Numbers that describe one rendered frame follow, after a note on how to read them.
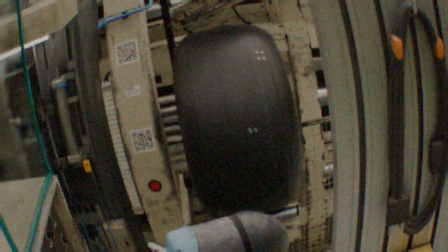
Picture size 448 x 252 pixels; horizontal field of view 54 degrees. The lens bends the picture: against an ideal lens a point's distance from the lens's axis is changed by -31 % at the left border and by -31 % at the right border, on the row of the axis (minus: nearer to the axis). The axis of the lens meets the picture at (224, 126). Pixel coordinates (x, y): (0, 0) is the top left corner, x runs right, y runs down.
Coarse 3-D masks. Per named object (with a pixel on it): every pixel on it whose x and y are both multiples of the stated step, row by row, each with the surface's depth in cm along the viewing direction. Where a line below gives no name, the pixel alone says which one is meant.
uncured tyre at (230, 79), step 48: (192, 48) 169; (240, 48) 166; (192, 96) 161; (240, 96) 160; (288, 96) 163; (192, 144) 162; (240, 144) 160; (288, 144) 162; (240, 192) 166; (288, 192) 171
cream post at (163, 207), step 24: (120, 0) 162; (120, 24) 165; (144, 24) 169; (144, 48) 169; (120, 72) 171; (144, 72) 172; (120, 96) 174; (144, 96) 175; (120, 120) 178; (144, 120) 178; (144, 168) 184; (168, 168) 185; (144, 192) 187; (168, 192) 188; (168, 216) 191
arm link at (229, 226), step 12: (228, 216) 106; (192, 228) 103; (204, 228) 103; (216, 228) 102; (228, 228) 102; (240, 228) 102; (168, 240) 102; (180, 240) 100; (192, 240) 100; (204, 240) 100; (216, 240) 100; (228, 240) 101; (240, 240) 101
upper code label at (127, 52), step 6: (126, 42) 168; (132, 42) 168; (120, 48) 168; (126, 48) 168; (132, 48) 169; (120, 54) 169; (126, 54) 169; (132, 54) 169; (138, 54) 170; (120, 60) 170; (126, 60) 170; (132, 60) 170
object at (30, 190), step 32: (0, 0) 114; (0, 32) 115; (0, 64) 115; (0, 96) 114; (0, 128) 112; (32, 128) 143; (0, 160) 108; (32, 160) 137; (0, 192) 103; (32, 192) 130; (0, 224) 99; (32, 224) 122
